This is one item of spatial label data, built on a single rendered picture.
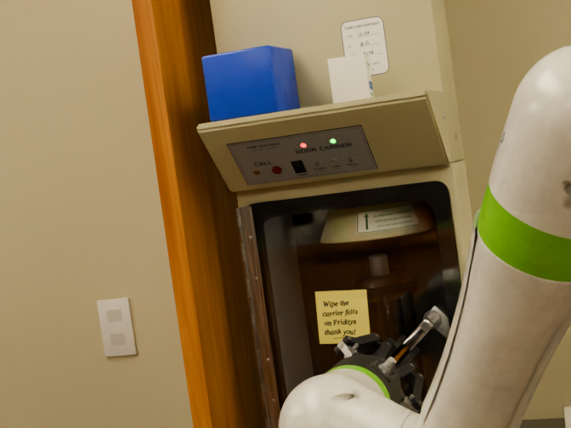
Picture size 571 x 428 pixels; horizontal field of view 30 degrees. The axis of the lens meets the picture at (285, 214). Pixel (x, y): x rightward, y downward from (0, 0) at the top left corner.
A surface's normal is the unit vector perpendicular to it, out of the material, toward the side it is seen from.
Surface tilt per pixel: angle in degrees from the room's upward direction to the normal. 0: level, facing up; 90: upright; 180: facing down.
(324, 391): 37
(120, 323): 90
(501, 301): 110
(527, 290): 118
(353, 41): 90
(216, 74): 90
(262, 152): 135
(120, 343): 90
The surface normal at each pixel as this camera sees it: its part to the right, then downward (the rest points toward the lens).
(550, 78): -0.65, -0.45
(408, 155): -0.12, 0.77
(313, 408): -0.36, -0.50
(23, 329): -0.32, 0.09
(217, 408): 0.94, -0.11
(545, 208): -0.47, 0.47
